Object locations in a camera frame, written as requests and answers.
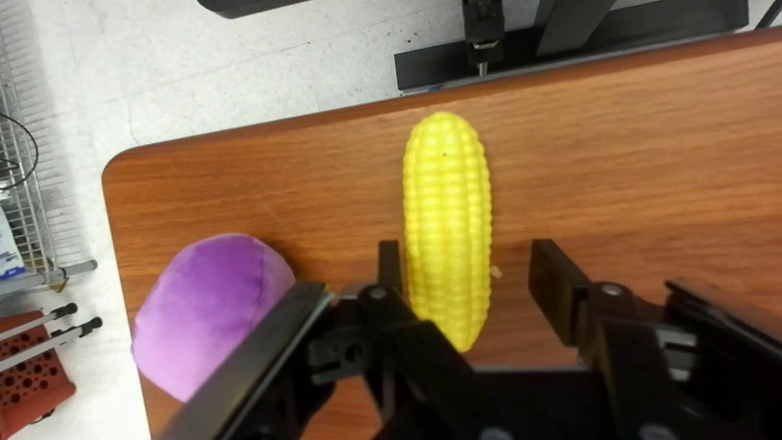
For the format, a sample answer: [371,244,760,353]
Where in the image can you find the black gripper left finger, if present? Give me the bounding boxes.
[357,240,492,440]

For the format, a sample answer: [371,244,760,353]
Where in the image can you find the red perforated block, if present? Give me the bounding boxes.
[0,307,77,440]

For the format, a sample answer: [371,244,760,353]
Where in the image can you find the white wire rack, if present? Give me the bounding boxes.
[0,81,99,295]

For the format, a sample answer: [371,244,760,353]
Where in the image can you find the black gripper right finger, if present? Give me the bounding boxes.
[528,237,678,440]

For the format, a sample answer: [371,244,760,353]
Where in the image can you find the yellow plastic corn cob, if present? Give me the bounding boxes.
[400,109,493,354]

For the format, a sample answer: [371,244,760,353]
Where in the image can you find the purple plush ball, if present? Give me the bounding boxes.
[130,232,298,405]

